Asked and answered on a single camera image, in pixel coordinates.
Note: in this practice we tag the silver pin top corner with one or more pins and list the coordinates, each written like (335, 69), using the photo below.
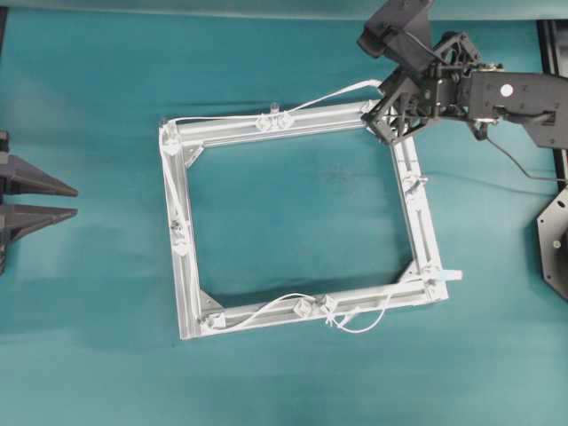
(171, 141)

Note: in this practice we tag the silver pin bottom corner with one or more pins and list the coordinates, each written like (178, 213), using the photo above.
(214, 321)

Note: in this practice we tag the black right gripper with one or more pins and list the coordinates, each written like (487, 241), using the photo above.
(441, 90)

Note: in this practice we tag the black wrist camera on right gripper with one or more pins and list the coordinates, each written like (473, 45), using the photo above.
(400, 31)

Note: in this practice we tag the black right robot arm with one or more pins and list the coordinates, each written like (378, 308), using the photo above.
(538, 102)

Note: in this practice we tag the silver pin middle side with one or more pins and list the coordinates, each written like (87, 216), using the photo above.
(180, 242)

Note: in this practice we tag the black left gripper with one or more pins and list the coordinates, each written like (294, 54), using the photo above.
(21, 177)

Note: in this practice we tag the silver pin corner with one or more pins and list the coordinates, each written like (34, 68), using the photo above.
(214, 321)
(171, 141)

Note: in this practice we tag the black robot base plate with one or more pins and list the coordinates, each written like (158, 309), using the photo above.
(552, 233)

